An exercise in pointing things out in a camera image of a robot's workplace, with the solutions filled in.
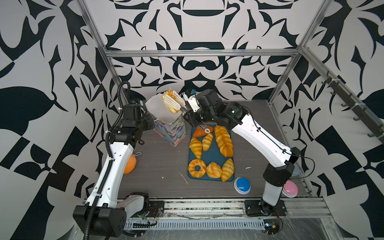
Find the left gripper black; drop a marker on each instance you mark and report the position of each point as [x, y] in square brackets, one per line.
[146, 117]

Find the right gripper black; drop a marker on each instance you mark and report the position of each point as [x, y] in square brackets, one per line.
[192, 118]

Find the metal tongs white tips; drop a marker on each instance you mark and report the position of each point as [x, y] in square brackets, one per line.
[189, 113]

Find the small croissant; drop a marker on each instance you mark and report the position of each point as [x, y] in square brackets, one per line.
[207, 141]

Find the floral paper bag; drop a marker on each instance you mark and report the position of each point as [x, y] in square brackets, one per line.
[170, 127]

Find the rectangular pastry bread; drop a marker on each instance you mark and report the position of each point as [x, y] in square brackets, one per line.
[170, 102]

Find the large croissant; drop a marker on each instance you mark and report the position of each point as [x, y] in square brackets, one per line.
[196, 147]

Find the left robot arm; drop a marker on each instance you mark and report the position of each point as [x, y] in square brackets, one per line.
[102, 214]

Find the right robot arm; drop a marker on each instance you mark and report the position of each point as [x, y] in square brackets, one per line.
[239, 119]

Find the orange triangular bread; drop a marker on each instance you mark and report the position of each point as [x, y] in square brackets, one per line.
[199, 132]

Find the long braided bread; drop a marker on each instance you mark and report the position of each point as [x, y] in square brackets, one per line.
[224, 141]

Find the orange fake fruit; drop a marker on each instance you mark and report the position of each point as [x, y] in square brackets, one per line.
[131, 164]

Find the donut bread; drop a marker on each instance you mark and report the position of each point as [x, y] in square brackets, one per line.
[197, 168]

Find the round bun bread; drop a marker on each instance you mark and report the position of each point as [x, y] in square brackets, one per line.
[214, 171]

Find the teal tray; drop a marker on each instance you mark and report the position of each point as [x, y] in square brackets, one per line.
[212, 155]

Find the croissant bottom right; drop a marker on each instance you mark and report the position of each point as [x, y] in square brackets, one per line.
[228, 170]

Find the light blue push button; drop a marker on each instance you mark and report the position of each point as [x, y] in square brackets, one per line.
[296, 171]

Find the pink push button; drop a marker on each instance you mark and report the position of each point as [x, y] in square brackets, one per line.
[290, 189]

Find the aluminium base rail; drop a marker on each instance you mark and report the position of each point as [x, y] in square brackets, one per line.
[223, 214]

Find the wall hook rack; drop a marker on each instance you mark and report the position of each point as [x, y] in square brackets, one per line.
[352, 102]

